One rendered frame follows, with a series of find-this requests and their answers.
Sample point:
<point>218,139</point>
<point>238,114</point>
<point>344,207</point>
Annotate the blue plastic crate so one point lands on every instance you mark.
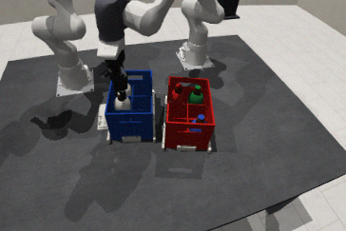
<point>140,121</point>

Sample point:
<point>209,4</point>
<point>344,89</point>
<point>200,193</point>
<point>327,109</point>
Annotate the green bottle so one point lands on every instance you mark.
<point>195,96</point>

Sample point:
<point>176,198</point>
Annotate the white paper pick list strip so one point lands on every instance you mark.
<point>102,120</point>

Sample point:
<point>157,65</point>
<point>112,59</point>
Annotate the red plastic crate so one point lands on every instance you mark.
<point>180,116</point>

